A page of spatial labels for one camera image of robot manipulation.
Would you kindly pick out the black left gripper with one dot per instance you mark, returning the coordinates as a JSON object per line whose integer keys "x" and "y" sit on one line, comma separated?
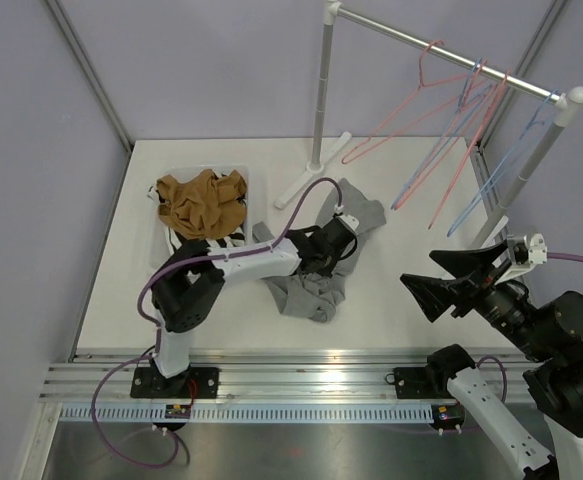
{"x": 326, "y": 270}

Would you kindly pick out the aluminium mounting rail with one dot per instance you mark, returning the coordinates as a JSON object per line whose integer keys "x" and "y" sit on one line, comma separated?
{"x": 246, "y": 376}

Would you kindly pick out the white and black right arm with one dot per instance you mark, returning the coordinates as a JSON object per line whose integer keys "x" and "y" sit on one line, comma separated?
{"x": 555, "y": 385}

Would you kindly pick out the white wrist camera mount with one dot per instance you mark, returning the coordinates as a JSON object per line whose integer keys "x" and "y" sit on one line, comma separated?
{"x": 524, "y": 253}
{"x": 350, "y": 221}

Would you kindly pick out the white plastic basket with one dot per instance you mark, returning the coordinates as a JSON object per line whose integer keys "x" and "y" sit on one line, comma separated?
{"x": 171, "y": 250}

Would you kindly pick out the grey tank top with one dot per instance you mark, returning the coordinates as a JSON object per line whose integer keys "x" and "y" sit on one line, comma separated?
{"x": 315, "y": 297}

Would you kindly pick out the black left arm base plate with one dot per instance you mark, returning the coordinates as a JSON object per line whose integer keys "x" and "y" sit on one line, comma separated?
{"x": 195, "y": 382}

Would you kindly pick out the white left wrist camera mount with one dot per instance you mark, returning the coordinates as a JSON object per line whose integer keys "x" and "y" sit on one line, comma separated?
{"x": 350, "y": 221}

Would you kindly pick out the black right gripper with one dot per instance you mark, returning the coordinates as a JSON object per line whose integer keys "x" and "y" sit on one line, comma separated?
{"x": 436, "y": 294}

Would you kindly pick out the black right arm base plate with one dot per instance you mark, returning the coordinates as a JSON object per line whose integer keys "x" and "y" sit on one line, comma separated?
{"x": 412, "y": 383}

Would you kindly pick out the white slotted cable duct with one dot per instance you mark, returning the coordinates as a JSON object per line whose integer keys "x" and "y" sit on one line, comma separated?
{"x": 237, "y": 413}

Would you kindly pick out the grey metal clothes rack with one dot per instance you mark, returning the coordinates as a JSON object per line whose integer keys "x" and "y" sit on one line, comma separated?
{"x": 567, "y": 106}

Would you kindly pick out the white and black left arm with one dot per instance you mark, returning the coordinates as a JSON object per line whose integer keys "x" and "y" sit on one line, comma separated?
{"x": 185, "y": 288}

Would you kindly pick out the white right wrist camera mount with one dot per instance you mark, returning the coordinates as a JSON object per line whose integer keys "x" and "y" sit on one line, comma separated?
{"x": 524, "y": 253}

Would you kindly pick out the black white striped tank top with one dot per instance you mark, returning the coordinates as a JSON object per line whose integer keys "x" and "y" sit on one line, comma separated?
{"x": 221, "y": 240}

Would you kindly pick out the mustard brown tank top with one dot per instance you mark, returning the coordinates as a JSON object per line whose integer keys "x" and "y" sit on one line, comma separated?
{"x": 201, "y": 205}

